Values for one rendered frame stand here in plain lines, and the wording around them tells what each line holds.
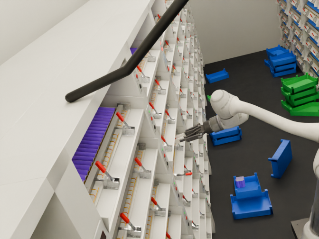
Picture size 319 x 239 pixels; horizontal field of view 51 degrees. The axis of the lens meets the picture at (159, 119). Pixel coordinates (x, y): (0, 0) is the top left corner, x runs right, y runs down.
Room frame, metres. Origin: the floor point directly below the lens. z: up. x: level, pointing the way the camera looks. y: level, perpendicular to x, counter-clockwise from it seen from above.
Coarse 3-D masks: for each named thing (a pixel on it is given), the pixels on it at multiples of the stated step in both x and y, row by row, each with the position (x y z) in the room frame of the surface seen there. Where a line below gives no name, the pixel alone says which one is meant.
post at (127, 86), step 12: (96, 48) 1.29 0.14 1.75; (108, 48) 1.23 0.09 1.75; (72, 60) 1.24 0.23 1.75; (132, 72) 1.20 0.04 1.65; (120, 84) 1.19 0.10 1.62; (132, 84) 1.18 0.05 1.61; (132, 96) 1.19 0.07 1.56; (144, 96) 1.25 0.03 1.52; (144, 108) 1.19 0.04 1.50; (144, 120) 1.18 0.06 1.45; (144, 132) 1.19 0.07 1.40; (156, 132) 1.23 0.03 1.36; (156, 168) 1.19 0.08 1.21; (180, 204) 1.22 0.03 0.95
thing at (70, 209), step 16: (0, 160) 0.62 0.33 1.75; (16, 160) 0.60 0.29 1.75; (32, 160) 0.58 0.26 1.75; (48, 160) 0.55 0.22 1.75; (64, 160) 0.57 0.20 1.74; (0, 176) 0.55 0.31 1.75; (16, 176) 0.54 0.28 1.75; (32, 176) 0.52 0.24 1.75; (48, 176) 0.51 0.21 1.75; (64, 176) 0.55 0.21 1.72; (64, 192) 0.52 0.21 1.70; (80, 192) 0.57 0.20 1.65; (48, 208) 0.51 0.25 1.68; (64, 208) 0.50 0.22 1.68; (80, 208) 0.54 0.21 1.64; (48, 224) 0.51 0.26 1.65; (64, 224) 0.51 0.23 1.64; (80, 224) 0.52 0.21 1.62; (96, 224) 0.56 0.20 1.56
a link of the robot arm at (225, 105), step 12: (216, 96) 1.51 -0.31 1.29; (228, 96) 1.50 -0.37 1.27; (216, 108) 1.50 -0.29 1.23; (228, 108) 1.47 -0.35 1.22; (240, 108) 1.45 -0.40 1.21; (252, 108) 1.43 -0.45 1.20; (264, 120) 1.40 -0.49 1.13; (276, 120) 1.38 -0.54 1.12; (288, 120) 1.37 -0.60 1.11; (288, 132) 1.36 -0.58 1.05; (300, 132) 1.31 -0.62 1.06; (312, 132) 1.27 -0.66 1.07
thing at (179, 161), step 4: (176, 128) 1.87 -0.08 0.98; (180, 128) 1.86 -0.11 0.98; (184, 128) 1.85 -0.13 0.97; (176, 132) 1.85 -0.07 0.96; (180, 132) 1.86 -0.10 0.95; (180, 144) 1.74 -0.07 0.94; (184, 144) 1.74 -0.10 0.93; (176, 148) 1.70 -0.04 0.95; (184, 148) 1.69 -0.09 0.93; (176, 152) 1.66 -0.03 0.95; (180, 152) 1.66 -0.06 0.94; (184, 152) 1.66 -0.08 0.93; (176, 156) 1.62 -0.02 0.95; (180, 156) 1.62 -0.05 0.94; (176, 160) 1.59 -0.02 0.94; (180, 160) 1.58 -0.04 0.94; (176, 164) 1.55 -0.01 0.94; (180, 164) 1.55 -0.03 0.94; (172, 168) 1.52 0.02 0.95; (176, 168) 1.51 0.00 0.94; (180, 168) 1.51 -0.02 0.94; (176, 172) 1.48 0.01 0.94; (180, 172) 1.48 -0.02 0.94; (176, 180) 1.42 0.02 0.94; (180, 180) 1.41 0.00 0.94; (180, 184) 1.38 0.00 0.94; (180, 188) 1.35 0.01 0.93; (180, 192) 1.27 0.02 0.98
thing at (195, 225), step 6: (192, 174) 1.86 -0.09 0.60; (198, 174) 1.85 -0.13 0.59; (192, 180) 1.85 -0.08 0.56; (198, 180) 1.84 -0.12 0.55; (192, 186) 1.78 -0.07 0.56; (198, 186) 1.78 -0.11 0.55; (192, 192) 1.73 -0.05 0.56; (198, 192) 1.73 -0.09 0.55; (192, 198) 1.67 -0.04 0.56; (198, 198) 1.67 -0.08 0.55; (192, 204) 1.62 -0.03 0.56; (198, 204) 1.62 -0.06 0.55; (192, 210) 1.57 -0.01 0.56; (198, 210) 1.57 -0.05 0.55; (192, 216) 1.52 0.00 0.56; (198, 216) 1.52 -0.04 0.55; (192, 222) 1.43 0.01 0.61; (198, 222) 1.47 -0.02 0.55; (192, 228) 1.43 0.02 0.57; (198, 228) 1.43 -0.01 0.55; (198, 234) 1.39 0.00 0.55
